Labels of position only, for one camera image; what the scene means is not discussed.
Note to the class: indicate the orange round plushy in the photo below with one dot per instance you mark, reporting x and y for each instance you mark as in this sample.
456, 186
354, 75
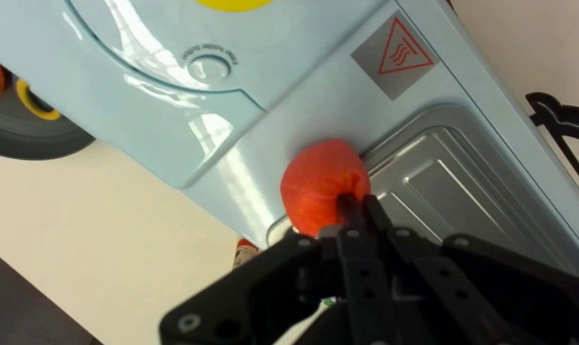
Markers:
316, 178

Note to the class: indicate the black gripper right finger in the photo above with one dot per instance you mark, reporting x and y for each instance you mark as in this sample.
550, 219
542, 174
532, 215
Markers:
473, 291

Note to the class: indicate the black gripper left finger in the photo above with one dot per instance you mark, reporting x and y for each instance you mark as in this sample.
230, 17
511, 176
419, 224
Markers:
268, 295

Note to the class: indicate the grey round plate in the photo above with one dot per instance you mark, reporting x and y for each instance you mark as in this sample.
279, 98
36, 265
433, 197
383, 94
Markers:
28, 136

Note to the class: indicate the light blue toaster oven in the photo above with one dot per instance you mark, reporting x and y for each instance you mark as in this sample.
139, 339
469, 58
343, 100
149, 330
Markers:
218, 98

